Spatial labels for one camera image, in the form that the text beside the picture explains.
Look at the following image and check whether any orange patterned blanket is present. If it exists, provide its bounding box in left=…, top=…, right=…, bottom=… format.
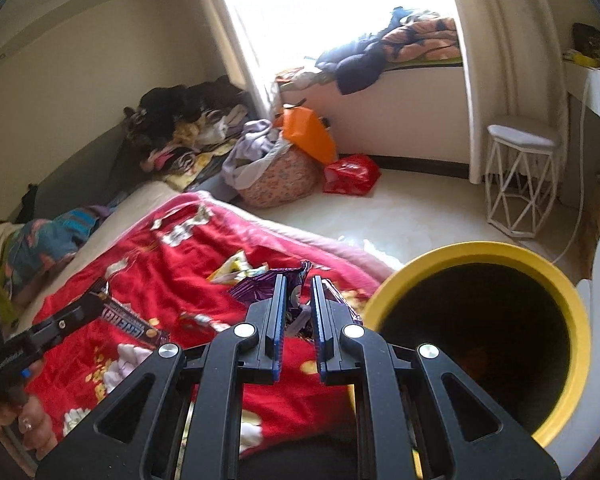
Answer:
left=380, top=15, right=463, bottom=65

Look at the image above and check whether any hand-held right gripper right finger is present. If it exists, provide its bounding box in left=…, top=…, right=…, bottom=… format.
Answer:
left=311, top=275, right=563, bottom=480

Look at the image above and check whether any yellow snack wrapper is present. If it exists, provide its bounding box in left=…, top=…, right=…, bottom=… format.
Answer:
left=207, top=250, right=268, bottom=286

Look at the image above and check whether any red floral blanket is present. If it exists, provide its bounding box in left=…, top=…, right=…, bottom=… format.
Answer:
left=17, top=190, right=396, bottom=461

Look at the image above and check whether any grey-green headboard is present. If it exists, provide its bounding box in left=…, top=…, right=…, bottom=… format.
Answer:
left=0, top=120, right=146, bottom=241

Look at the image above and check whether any white wire stool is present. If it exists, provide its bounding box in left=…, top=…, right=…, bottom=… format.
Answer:
left=484, top=115, right=563, bottom=239

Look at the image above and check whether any blue patterned clothing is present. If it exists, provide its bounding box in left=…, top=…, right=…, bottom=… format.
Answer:
left=5, top=206, right=103, bottom=286

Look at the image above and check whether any yellow-rimmed black trash bin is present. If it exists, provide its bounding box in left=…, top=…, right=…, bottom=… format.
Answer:
left=352, top=241, right=593, bottom=448

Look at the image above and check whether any yellow item on desk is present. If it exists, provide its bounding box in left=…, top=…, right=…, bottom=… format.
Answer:
left=561, top=49, right=597, bottom=67

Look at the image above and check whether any lavender clothing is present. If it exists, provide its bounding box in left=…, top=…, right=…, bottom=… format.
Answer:
left=221, top=119, right=293, bottom=191

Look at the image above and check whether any dark blue jacket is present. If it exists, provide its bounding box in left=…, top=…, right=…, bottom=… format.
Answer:
left=314, top=7, right=406, bottom=96

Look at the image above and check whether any wide cream curtain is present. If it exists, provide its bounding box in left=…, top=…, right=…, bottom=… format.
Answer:
left=437, top=0, right=571, bottom=186

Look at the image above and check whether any white window seat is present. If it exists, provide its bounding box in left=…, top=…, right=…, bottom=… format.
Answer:
left=279, top=57, right=473, bottom=178

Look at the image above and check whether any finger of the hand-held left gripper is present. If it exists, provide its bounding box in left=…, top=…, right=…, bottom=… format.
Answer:
left=75, top=280, right=112, bottom=322

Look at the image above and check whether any orange cloth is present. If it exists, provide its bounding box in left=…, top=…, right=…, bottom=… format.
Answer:
left=275, top=67, right=306, bottom=86

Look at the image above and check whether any orange paper bag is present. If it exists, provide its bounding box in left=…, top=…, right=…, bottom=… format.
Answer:
left=274, top=105, right=338, bottom=166

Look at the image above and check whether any floral fabric laundry basket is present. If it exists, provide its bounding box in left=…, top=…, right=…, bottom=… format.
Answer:
left=235, top=145, right=323, bottom=209

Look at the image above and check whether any brown candy bar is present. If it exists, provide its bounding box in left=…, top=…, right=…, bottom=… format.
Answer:
left=100, top=297, right=172, bottom=347

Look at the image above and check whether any dark olive bag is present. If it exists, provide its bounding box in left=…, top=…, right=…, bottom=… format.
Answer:
left=572, top=22, right=600, bottom=61

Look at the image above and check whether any window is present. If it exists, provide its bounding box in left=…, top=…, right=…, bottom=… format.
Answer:
left=215, top=0, right=461, bottom=76

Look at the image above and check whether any pile of dark clothes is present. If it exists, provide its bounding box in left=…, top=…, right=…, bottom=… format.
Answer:
left=122, top=76, right=251, bottom=176

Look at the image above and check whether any cream bed mattress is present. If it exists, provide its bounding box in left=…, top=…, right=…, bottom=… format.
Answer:
left=10, top=180, right=181, bottom=331

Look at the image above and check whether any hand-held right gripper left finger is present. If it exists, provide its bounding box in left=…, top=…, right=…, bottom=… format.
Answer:
left=35, top=274, right=287, bottom=480

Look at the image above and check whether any person's left hand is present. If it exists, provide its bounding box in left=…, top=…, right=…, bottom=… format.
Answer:
left=0, top=359, right=59, bottom=462

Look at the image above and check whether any narrow cream curtain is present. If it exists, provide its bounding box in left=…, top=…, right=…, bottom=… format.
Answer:
left=185, top=0, right=281, bottom=121

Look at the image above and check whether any red printed shopping bag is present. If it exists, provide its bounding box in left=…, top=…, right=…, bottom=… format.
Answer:
left=322, top=154, right=382, bottom=196

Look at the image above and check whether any purple foil wrapper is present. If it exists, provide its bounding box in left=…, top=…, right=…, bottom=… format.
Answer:
left=228, top=261, right=366, bottom=341

